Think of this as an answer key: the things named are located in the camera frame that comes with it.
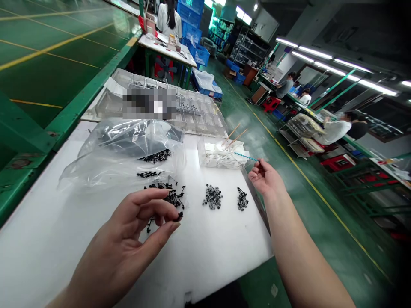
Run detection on person's right hand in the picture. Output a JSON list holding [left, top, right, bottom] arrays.
[[247, 158, 286, 197]]

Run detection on person's left hand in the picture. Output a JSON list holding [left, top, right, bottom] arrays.
[[69, 188, 182, 289]]

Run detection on thin blue stick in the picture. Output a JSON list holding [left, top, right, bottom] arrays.
[[233, 152, 259, 162]]

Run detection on black plastic sprue part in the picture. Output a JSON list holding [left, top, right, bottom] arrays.
[[146, 210, 185, 234]]

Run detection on pile of tiny black pins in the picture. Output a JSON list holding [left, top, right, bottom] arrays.
[[236, 187, 250, 213]]

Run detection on clear box with white wipes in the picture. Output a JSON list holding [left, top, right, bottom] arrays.
[[197, 136, 255, 170]]

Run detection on wooden stick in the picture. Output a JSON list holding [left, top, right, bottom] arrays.
[[226, 128, 249, 150], [223, 123, 241, 147]]

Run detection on pile of small grey rings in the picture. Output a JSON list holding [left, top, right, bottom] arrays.
[[202, 183, 224, 211]]

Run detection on red stool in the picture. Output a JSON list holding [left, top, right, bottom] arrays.
[[263, 96, 283, 113], [320, 154, 357, 173]]

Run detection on pile of black sprue pieces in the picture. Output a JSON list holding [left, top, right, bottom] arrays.
[[143, 181, 188, 212]]

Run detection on clear plastic bag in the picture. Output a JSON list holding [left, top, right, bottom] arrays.
[[57, 117, 188, 194]]

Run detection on white foam mat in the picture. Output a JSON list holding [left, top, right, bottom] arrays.
[[0, 120, 274, 308]]

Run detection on heap of bagged black pieces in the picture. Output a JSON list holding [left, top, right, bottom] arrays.
[[138, 150, 172, 164]]

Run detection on group of clear compartment trays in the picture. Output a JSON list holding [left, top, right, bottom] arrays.
[[94, 68, 229, 136]]

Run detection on long green workbench line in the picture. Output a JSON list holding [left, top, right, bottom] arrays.
[[256, 65, 411, 225]]

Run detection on low blue crates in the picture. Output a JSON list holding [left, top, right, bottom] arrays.
[[224, 59, 247, 85]]

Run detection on blue crate with plastic bag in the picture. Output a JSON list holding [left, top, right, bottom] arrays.
[[191, 68, 224, 99]]

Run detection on dark storage shelf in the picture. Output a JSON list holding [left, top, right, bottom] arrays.
[[229, 25, 271, 68]]

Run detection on row of fluorescent lights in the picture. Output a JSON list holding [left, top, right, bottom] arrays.
[[275, 36, 411, 98]]

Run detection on small fan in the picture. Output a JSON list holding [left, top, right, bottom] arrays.
[[155, 56, 178, 85]]

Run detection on white topped workbench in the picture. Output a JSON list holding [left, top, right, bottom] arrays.
[[137, 31, 198, 88]]

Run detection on stack of blue crates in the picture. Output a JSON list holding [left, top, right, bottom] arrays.
[[177, 0, 211, 67]]

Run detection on wire rack cart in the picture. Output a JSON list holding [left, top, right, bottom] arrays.
[[277, 112, 325, 160]]

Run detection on green metal bench frame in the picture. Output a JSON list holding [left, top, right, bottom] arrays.
[[0, 30, 143, 227]]

